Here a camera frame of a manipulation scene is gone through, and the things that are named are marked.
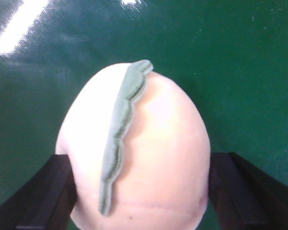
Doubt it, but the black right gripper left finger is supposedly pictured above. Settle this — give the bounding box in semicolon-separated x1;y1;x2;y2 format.
0;155;77;230

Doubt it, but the yellow plush leaf toy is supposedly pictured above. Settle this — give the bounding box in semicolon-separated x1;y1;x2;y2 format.
55;60;210;230

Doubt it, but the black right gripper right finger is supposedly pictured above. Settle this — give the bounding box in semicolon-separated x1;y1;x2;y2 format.
209;152;288;230

